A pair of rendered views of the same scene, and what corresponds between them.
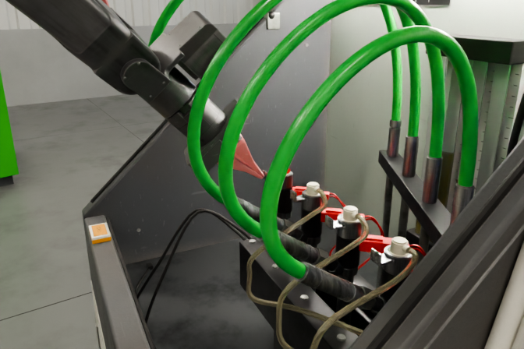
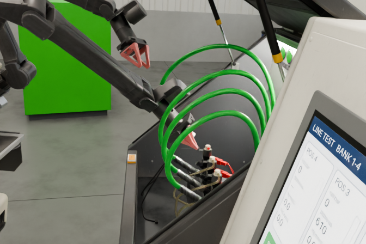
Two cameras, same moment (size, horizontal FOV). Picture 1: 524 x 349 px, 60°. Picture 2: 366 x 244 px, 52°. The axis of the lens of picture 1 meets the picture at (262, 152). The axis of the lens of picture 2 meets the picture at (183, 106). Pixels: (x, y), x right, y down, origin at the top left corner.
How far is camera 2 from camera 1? 0.58 m
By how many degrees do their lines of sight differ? 18
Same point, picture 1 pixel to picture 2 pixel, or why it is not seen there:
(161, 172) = not seen: hidden behind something
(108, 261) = (131, 171)
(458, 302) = (214, 205)
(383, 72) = not seen: hidden behind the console
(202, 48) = (173, 93)
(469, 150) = not seen: hidden behind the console
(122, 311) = (129, 192)
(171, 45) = (161, 91)
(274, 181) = (169, 154)
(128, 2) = not seen: outside the picture
